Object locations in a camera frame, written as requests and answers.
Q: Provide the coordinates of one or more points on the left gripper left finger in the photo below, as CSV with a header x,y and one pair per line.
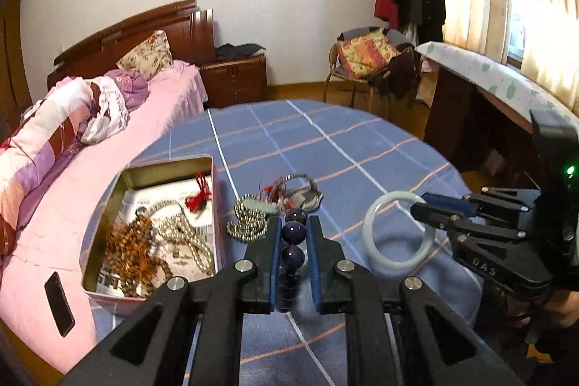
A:
x,y
188,332

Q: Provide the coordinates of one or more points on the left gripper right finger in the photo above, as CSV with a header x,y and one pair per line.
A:
x,y
397,333

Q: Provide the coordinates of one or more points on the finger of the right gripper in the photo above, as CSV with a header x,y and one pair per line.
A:
x,y
475,204
456,220

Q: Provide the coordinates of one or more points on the white jade bangle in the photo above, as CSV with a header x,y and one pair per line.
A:
x,y
368,238

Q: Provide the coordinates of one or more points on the brown wooden bead mala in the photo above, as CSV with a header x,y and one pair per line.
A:
x,y
129,254

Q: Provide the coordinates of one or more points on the red tassel charm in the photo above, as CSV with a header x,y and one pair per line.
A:
x,y
197,202

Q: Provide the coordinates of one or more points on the person's right hand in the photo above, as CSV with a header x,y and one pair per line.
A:
x,y
561,308

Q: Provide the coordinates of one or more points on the black smartphone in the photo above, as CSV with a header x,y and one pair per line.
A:
x,y
58,304

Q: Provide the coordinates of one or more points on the pink bed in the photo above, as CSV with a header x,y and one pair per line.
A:
x,y
51,242

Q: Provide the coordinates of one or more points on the leaf-patterned desk cover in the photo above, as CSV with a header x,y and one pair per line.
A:
x,y
503,84

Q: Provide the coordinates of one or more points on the pink metal tin box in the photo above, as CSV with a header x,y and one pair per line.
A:
x,y
138,177

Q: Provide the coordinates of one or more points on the silver wristwatch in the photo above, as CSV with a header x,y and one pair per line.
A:
x,y
308,197

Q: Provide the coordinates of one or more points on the blue plaid tablecloth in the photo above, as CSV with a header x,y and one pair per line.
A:
x,y
354,158

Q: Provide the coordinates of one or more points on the colourful patchwork cushion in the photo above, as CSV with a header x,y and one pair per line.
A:
x,y
366,55

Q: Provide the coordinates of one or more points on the wicker chair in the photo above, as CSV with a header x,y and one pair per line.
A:
x,y
399,81

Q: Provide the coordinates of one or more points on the pink purple striped quilt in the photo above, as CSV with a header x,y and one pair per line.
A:
x,y
77,111

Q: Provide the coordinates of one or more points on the purple garment on bed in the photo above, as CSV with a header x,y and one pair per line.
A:
x,y
132,85

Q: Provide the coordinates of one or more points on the wooden nightstand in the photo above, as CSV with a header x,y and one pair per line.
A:
x,y
235,82

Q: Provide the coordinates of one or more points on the wooden wardrobe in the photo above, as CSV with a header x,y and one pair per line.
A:
x,y
14,88

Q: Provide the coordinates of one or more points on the dark clothes on nightstand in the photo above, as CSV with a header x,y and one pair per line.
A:
x,y
229,52

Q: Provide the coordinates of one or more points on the floral pillow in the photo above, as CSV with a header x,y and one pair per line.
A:
x,y
149,57

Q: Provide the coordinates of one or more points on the dark wooden headboard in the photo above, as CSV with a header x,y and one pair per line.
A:
x,y
189,29

